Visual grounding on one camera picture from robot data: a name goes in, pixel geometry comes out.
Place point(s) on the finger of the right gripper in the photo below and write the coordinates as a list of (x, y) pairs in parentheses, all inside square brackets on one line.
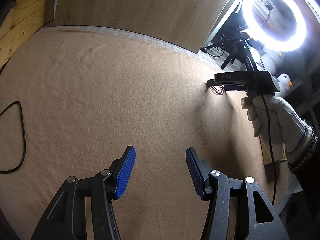
[(233, 88), (232, 78)]

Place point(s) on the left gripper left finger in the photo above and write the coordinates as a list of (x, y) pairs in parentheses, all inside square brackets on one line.
[(65, 216)]

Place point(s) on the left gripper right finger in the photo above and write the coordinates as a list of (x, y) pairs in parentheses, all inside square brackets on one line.
[(255, 218)]

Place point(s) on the brown rubber bands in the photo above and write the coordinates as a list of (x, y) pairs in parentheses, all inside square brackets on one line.
[(218, 90)]

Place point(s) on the white gloved right hand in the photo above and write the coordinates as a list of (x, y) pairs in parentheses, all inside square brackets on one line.
[(277, 122)]

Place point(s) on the small penguin plush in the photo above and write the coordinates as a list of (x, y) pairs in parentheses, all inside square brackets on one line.
[(285, 85)]

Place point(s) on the large penguin plush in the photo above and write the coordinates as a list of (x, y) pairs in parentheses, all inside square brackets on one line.
[(272, 60)]

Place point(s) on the black tripod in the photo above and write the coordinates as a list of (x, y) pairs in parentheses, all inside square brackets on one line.
[(232, 49)]

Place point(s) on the cardboard box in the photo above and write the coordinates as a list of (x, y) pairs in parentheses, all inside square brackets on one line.
[(278, 151)]

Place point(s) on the light wood wardrobe panel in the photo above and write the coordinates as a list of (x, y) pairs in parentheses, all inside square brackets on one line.
[(185, 23)]

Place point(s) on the pine wood board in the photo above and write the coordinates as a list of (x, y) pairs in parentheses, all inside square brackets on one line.
[(24, 19)]

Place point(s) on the ring light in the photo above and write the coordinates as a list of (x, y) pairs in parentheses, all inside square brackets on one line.
[(277, 24)]

